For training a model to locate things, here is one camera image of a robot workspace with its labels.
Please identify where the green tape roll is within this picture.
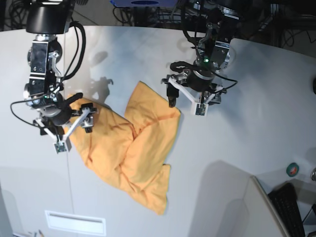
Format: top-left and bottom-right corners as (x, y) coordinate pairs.
(286, 162), (300, 177)

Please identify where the black keyboard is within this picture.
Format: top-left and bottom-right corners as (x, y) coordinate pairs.
(268, 183), (305, 237)

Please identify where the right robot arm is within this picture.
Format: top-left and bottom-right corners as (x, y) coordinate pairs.
(24, 0), (96, 139)

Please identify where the yellow t-shirt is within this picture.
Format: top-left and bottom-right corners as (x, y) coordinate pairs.
(70, 82), (181, 215)

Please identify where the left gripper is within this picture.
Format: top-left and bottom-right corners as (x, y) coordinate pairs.
(161, 69), (227, 108)

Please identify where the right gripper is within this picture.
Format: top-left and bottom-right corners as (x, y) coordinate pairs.
(33, 92), (98, 136)

